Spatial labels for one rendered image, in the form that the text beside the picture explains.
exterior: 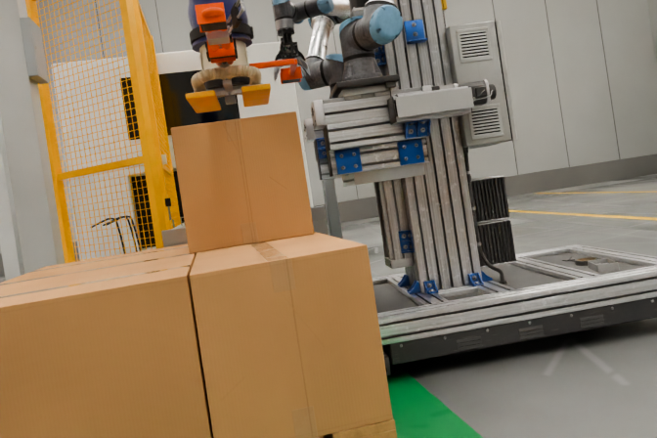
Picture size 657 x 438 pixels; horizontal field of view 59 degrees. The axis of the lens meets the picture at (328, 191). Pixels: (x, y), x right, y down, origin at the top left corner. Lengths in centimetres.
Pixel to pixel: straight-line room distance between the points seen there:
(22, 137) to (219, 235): 170
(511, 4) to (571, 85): 205
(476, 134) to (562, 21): 1109
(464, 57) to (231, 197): 106
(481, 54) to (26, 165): 227
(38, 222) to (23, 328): 200
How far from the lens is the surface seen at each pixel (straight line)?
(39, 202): 333
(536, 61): 1291
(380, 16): 203
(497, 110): 237
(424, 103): 201
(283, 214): 188
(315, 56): 274
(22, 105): 339
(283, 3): 256
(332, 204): 316
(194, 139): 190
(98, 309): 132
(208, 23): 163
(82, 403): 137
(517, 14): 1299
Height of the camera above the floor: 68
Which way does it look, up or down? level
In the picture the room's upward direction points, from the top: 8 degrees counter-clockwise
